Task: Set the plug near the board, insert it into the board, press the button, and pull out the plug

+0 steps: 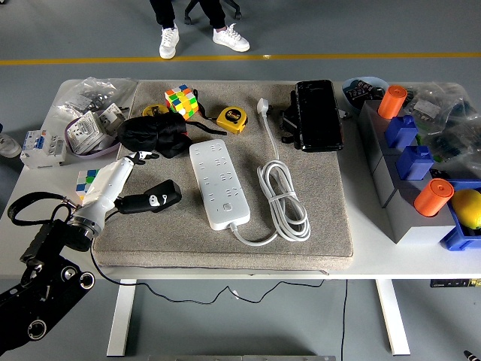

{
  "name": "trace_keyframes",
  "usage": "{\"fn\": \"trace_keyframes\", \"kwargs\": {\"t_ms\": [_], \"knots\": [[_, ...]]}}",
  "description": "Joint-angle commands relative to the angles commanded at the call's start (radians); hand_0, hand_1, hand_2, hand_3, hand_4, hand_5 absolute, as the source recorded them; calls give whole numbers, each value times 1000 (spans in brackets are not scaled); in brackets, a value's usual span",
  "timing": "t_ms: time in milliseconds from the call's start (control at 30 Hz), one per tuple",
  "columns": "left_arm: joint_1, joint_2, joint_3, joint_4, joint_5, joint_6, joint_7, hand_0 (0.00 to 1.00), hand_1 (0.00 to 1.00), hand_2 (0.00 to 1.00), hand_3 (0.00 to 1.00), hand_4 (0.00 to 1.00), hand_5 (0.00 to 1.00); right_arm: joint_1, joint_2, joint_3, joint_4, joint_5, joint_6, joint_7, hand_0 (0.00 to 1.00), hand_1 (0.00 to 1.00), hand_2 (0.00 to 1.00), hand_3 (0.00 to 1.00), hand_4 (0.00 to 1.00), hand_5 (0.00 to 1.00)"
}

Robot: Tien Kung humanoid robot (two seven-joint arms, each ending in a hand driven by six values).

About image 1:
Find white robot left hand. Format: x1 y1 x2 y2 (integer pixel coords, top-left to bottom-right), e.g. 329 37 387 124
74 150 170 229

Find black plug with cord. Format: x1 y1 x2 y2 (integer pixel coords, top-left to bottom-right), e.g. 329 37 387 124
89 179 326 305

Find white power strip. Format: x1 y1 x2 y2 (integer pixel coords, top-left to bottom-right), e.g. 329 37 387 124
189 138 252 231

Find colourful puzzle cube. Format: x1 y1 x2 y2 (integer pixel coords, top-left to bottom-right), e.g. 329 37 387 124
76 168 101 202
164 83 199 120

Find large white socket plate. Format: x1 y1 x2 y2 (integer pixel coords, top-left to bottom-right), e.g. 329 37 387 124
67 111 109 155

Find black cloth pouch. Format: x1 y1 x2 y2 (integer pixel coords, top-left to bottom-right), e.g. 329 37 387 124
116 114 191 159

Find small white socket plate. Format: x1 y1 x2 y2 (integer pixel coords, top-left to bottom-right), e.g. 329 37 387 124
98 102 128 135

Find white circuit breaker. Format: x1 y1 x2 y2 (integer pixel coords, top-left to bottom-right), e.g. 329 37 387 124
20 129 68 170

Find black table control panel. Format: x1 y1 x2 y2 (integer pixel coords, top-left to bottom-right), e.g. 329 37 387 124
430 278 481 289

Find grey-brown mat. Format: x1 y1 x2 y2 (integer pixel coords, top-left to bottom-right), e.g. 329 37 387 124
92 79 355 272

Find round yellow black tape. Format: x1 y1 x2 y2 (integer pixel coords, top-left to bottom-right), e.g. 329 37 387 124
141 104 169 118

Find white table leg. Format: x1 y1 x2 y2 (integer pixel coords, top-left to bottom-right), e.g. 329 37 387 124
374 279 411 356
106 279 138 357

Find clear bag of screws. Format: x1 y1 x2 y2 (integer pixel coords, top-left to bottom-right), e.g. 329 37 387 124
54 77 137 121

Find blue plastic bin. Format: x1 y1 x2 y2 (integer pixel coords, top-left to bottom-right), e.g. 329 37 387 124
439 179 481 252

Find yellow tape measure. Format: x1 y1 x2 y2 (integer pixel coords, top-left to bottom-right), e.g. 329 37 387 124
216 106 249 135

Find grey holder block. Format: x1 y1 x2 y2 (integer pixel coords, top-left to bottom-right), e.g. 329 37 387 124
356 99 424 176
371 148 458 245

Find yellow lemon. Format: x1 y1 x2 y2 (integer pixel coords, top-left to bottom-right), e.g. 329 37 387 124
450 189 481 230

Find seated person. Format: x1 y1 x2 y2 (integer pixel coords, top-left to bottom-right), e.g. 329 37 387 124
148 0 251 60

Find orange cylinder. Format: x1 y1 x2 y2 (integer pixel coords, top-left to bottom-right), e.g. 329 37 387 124
377 85 408 120
413 178 455 218

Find black office chair base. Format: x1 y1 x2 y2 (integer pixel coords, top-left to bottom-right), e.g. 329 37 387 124
183 0 243 26

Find blue plastic block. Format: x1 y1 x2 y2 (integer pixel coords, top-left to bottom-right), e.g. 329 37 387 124
395 145 435 181
383 114 419 150

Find clear bag of dark parts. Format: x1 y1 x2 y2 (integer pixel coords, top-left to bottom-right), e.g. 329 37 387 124
424 111 481 174

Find glossy black case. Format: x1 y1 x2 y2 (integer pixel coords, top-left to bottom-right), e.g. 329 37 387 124
295 79 345 153

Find clear bag with white label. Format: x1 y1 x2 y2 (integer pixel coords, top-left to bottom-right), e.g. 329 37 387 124
404 82 473 127

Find light blue bowl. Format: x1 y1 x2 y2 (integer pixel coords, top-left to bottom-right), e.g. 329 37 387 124
341 76 390 114

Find black component packets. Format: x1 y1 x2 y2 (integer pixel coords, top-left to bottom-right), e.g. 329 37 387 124
345 80 387 110

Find thin black strap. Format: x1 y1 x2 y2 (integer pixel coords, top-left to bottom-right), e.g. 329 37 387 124
184 89 228 136

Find hanging black cable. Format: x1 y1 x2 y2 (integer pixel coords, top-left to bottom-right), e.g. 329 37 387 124
340 280 349 361

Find white power strip cord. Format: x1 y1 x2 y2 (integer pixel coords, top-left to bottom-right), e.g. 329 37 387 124
232 96 312 247

